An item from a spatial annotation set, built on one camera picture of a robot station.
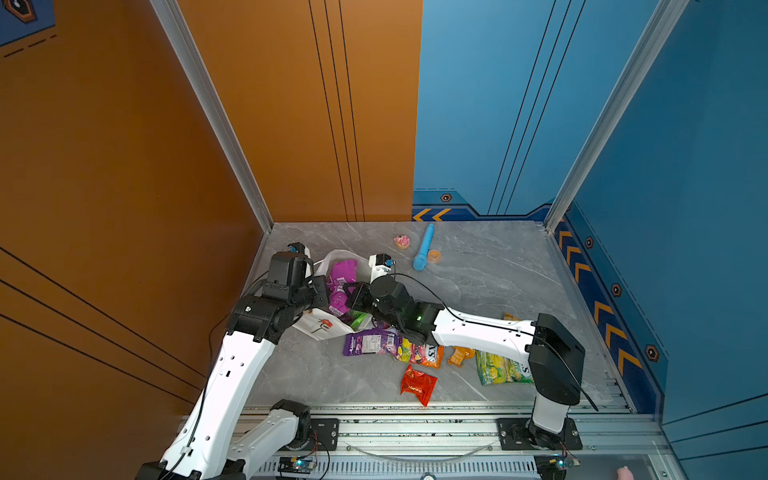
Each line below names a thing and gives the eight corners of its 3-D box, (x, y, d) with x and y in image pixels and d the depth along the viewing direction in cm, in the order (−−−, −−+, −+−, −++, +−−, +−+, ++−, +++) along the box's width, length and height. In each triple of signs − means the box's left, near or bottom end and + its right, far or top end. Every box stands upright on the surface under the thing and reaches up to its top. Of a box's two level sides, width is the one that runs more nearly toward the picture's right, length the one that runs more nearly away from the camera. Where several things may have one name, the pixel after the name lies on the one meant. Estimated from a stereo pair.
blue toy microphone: (412, 269, 108) (412, 262, 105) (427, 229, 121) (428, 222, 118) (423, 272, 107) (424, 266, 104) (437, 232, 120) (438, 225, 117)
